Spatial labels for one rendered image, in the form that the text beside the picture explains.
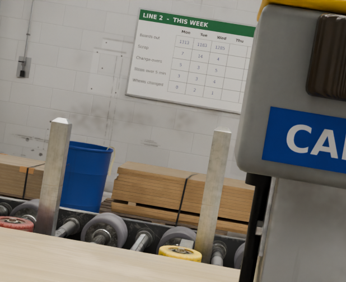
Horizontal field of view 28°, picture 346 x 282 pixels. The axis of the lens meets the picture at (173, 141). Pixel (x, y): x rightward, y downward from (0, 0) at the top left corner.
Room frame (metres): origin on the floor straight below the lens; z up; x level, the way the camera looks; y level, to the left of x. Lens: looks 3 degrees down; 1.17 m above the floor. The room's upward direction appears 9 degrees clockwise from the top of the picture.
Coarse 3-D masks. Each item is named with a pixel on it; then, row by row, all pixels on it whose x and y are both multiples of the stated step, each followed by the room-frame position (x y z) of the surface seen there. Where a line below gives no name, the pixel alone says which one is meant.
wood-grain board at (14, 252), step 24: (0, 240) 1.16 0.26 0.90; (24, 240) 1.19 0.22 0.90; (48, 240) 1.22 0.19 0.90; (72, 240) 1.25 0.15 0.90; (0, 264) 1.01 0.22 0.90; (24, 264) 1.03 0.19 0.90; (48, 264) 1.05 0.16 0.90; (72, 264) 1.08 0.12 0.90; (96, 264) 1.10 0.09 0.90; (120, 264) 1.13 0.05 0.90; (144, 264) 1.16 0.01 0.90; (168, 264) 1.18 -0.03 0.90; (192, 264) 1.21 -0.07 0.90
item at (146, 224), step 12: (12, 204) 1.92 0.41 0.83; (60, 216) 1.92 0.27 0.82; (84, 216) 1.91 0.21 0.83; (132, 228) 1.90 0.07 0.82; (156, 228) 1.90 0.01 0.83; (168, 228) 1.90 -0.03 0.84; (132, 240) 1.90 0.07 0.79; (156, 240) 1.90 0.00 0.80; (216, 240) 1.89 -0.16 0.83; (228, 240) 1.88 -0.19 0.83; (240, 240) 1.88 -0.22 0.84; (144, 252) 1.90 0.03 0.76; (228, 252) 1.88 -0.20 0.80; (228, 264) 1.88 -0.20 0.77
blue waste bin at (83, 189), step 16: (80, 144) 6.24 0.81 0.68; (80, 160) 5.73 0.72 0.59; (96, 160) 5.78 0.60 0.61; (112, 160) 5.96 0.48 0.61; (64, 176) 5.75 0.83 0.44; (80, 176) 5.74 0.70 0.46; (96, 176) 5.81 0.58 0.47; (64, 192) 5.75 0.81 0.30; (80, 192) 5.75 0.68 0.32; (96, 192) 5.84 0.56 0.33; (80, 208) 5.76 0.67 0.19; (96, 208) 5.89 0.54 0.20
